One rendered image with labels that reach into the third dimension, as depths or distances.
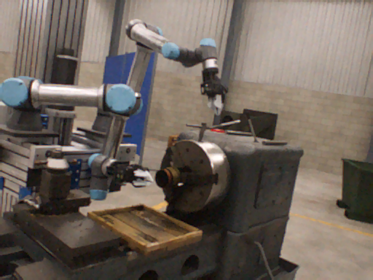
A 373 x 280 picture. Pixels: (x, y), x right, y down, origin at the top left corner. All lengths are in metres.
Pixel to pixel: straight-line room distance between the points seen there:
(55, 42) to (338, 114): 10.14
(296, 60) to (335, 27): 1.45
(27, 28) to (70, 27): 0.21
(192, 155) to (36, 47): 0.97
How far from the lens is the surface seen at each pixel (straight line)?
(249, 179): 1.53
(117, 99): 1.43
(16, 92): 1.51
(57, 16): 1.95
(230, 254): 1.62
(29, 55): 1.97
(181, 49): 1.64
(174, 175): 1.40
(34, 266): 1.05
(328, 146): 11.41
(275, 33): 12.06
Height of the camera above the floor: 1.39
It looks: 6 degrees down
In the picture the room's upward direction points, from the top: 9 degrees clockwise
